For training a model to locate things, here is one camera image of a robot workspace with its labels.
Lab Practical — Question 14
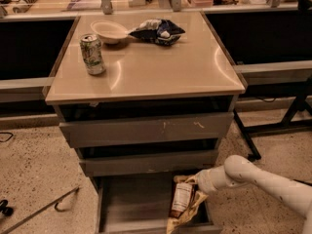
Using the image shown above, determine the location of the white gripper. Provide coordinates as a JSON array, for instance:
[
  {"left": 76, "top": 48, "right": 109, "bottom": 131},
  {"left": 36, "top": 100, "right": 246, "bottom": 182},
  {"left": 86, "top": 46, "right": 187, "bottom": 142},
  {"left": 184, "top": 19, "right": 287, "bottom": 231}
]
[{"left": 174, "top": 166, "right": 227, "bottom": 209}]

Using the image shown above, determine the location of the brown chip bag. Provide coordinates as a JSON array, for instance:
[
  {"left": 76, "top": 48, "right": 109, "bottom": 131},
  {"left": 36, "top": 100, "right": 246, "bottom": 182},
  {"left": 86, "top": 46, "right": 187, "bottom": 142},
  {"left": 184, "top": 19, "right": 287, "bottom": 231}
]
[{"left": 166, "top": 179, "right": 200, "bottom": 234}]

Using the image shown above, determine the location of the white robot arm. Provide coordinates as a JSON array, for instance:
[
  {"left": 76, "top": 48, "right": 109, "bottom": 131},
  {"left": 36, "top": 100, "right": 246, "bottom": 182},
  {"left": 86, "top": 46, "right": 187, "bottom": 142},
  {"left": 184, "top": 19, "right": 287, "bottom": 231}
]
[{"left": 174, "top": 155, "right": 312, "bottom": 234}]

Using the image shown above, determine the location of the middle grey drawer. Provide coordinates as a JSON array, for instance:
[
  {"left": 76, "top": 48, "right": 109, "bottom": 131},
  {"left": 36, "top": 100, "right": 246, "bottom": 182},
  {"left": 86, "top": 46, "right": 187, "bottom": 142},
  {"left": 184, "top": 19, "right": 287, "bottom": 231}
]
[{"left": 80, "top": 149, "right": 218, "bottom": 176}]

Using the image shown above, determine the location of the grey drawer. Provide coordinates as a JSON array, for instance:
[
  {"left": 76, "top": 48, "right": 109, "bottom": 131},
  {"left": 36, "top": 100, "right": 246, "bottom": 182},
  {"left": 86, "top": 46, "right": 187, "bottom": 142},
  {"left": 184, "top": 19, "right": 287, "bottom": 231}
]
[
  {"left": 59, "top": 112, "right": 233, "bottom": 148},
  {"left": 80, "top": 149, "right": 218, "bottom": 176},
  {"left": 94, "top": 170, "right": 224, "bottom": 234}
]

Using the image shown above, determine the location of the bottom grey drawer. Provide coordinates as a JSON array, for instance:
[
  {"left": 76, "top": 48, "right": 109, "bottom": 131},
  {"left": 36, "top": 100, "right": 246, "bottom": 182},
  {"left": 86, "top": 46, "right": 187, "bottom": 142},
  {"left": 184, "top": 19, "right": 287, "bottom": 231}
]
[{"left": 94, "top": 170, "right": 224, "bottom": 234}]

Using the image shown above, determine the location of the top grey drawer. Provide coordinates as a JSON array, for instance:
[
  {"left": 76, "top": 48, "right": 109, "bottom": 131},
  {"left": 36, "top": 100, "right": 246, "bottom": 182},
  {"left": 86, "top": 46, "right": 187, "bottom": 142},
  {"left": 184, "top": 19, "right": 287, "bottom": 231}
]
[{"left": 59, "top": 112, "right": 233, "bottom": 148}]

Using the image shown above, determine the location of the grey drawer cabinet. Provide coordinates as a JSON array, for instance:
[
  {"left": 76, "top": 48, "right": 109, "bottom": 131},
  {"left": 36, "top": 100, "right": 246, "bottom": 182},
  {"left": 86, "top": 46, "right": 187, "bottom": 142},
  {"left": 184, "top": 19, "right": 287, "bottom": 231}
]
[{"left": 45, "top": 11, "right": 247, "bottom": 234}]

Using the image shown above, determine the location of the blue chip bag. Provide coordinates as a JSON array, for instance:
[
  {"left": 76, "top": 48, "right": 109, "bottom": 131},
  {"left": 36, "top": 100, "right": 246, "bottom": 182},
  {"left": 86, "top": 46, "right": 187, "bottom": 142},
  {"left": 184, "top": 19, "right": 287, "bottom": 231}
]
[{"left": 129, "top": 19, "right": 185, "bottom": 46}]

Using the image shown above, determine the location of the metal rod on floor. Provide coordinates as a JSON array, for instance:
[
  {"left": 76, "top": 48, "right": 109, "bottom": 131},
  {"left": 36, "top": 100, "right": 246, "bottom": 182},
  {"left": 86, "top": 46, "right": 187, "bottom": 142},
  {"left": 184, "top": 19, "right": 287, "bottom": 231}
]
[{"left": 0, "top": 186, "right": 80, "bottom": 234}]

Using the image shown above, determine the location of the green soda can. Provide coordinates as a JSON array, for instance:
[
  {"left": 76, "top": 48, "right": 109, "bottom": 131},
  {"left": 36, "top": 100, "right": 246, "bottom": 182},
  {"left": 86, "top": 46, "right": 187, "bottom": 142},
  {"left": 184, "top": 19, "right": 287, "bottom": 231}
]
[{"left": 80, "top": 33, "right": 105, "bottom": 75}]

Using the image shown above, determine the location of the white paper bowl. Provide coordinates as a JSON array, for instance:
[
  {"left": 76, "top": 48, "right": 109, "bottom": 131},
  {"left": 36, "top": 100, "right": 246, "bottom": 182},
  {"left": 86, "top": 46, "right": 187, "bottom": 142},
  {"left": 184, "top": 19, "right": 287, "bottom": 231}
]
[{"left": 91, "top": 19, "right": 128, "bottom": 44}]

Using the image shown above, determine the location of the black caster at left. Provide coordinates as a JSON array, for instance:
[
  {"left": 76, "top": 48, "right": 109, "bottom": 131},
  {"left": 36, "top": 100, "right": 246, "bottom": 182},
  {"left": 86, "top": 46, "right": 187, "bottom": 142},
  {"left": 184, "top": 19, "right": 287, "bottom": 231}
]
[{"left": 0, "top": 200, "right": 14, "bottom": 216}]

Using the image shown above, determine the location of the black table leg frame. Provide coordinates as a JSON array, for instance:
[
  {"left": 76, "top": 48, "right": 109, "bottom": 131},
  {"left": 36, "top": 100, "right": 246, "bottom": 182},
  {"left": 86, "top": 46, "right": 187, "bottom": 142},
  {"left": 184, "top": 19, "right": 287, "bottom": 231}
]
[{"left": 233, "top": 77, "right": 312, "bottom": 162}]

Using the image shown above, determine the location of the black cable on floor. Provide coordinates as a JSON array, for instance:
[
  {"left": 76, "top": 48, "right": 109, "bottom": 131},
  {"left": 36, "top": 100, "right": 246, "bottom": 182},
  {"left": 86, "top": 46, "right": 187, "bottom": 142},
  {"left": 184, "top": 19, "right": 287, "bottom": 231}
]
[{"left": 0, "top": 131, "right": 15, "bottom": 143}]

